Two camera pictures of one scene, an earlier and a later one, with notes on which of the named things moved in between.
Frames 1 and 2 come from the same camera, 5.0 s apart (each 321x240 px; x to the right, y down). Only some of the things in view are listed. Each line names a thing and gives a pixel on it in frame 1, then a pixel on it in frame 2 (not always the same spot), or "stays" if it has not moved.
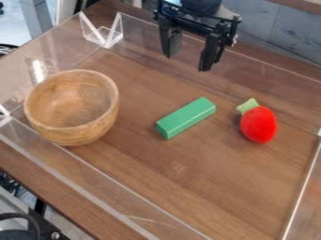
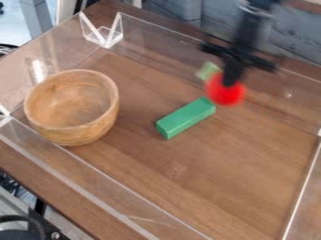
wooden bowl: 69,105 stays
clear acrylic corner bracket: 101,36 stays
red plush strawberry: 256,121 → 220,93
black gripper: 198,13 → 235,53
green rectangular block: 184,118 stays
